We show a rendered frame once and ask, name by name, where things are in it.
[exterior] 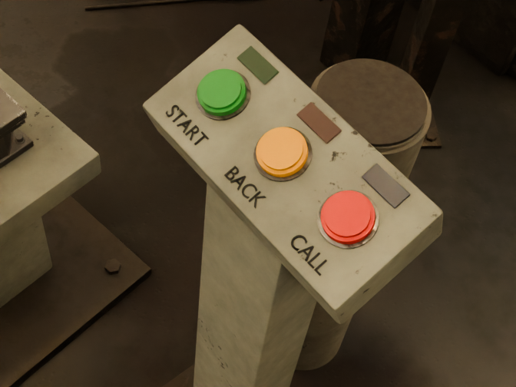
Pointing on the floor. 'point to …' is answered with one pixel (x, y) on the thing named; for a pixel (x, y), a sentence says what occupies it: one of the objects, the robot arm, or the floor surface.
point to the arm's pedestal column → (58, 286)
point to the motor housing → (360, 30)
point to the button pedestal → (277, 221)
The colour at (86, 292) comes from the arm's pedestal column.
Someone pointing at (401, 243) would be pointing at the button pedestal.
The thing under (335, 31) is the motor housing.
